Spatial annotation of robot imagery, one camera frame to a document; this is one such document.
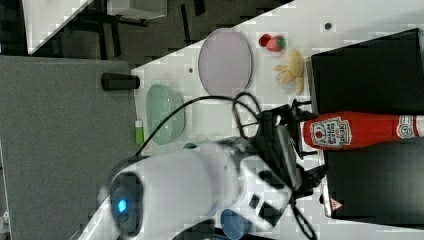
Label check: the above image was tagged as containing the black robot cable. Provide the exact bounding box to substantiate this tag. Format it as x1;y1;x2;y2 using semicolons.
134;92;264;158

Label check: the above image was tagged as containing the red strawberry toy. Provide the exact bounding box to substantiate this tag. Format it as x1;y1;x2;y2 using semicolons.
265;35;286;52

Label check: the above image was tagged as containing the blue cup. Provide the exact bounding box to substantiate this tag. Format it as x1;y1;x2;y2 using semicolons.
220;209;252;240

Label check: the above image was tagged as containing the red plush ketchup bottle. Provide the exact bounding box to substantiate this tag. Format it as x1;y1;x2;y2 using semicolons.
302;111;423;151

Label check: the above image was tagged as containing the green perforated colander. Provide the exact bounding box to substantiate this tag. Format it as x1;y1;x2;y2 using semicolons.
146;84;185;145

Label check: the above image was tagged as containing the silver black toaster oven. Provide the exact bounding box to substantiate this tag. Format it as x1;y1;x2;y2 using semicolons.
302;28;423;229

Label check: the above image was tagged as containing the black cylinder post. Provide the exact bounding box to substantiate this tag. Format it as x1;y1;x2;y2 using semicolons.
101;73;140;91

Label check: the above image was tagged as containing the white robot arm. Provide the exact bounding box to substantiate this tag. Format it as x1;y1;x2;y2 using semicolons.
72;105;322;240

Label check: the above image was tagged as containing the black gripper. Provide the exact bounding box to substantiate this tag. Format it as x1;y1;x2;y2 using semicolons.
254;104;327;199

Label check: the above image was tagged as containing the peeled banana toy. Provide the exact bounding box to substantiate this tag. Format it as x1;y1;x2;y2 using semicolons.
273;49;304;96

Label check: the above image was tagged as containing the green white tube bottle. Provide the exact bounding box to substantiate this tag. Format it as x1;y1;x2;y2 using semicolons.
135;120;144;144

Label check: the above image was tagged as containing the lilac round plate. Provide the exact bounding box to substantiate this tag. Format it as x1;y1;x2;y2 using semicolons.
198;28;253;97

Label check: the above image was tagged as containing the dark red berry toy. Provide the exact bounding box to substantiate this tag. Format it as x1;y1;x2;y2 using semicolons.
258;34;271;47

